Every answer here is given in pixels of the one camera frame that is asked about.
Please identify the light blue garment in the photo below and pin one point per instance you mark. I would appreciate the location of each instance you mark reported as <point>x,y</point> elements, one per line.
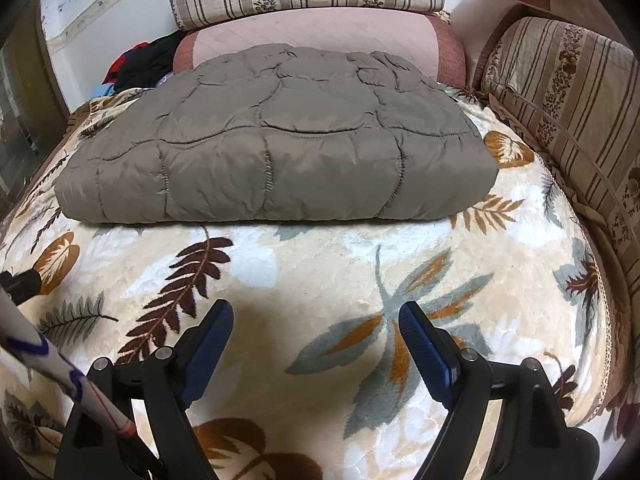
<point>104,90</point>

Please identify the purple patterned cloth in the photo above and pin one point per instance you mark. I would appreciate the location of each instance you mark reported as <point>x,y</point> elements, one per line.
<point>166,79</point>

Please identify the pink bolster cushion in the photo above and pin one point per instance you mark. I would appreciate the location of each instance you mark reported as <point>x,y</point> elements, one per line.
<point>320,35</point>

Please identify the red garment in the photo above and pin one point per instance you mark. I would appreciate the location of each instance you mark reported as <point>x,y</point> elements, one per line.
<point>122,65</point>

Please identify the olive quilted hooded jacket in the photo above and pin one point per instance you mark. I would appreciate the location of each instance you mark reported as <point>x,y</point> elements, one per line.
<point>280,160</point>

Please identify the black clothes pile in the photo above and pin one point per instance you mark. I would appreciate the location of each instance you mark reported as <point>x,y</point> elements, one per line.
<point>155,57</point>

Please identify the leaf print fleece blanket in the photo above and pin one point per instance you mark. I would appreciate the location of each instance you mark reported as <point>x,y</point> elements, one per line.
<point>320,270</point>

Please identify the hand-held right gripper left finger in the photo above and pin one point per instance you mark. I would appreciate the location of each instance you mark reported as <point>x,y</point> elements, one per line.
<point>212,342</point>

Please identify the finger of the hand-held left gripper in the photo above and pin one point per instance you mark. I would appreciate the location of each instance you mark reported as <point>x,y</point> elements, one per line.
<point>22,285</point>

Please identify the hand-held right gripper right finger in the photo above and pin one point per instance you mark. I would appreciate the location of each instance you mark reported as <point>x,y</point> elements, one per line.
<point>427,347</point>

